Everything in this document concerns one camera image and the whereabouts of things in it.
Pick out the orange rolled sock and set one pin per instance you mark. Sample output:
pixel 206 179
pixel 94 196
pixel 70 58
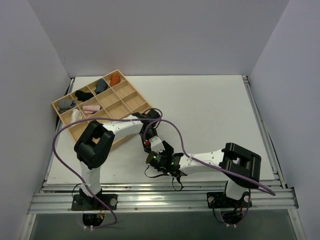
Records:
pixel 115 79

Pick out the white rolled sock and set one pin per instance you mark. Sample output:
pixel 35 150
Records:
pixel 76 115

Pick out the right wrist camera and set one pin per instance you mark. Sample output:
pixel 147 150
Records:
pixel 153 150

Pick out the pink rolled sock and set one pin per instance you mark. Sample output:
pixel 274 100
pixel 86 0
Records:
pixel 90 109

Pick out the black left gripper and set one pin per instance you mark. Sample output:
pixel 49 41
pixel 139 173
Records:
pixel 146 142

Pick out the grey striped rolled sock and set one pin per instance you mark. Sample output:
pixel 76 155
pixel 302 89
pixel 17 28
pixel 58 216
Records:
pixel 65 105

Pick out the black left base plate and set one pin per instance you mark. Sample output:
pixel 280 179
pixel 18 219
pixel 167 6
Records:
pixel 82 202

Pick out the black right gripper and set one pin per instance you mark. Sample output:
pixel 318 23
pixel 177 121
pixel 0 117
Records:
pixel 167 149

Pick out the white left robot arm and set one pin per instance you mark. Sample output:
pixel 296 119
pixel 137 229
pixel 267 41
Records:
pixel 95 143

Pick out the wooden compartment tray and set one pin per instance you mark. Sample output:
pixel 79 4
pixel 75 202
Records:
pixel 109 96

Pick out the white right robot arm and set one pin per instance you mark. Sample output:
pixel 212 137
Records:
pixel 240 165

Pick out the dark grey rolled sock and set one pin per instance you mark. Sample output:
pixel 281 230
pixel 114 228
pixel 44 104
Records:
pixel 101 86

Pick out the black rolled sock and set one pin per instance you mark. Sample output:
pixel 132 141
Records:
pixel 83 96

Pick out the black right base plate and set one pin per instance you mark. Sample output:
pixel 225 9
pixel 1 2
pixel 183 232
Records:
pixel 218 200

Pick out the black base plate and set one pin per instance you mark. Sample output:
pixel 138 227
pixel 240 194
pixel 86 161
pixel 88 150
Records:
pixel 82 202
pixel 218 200

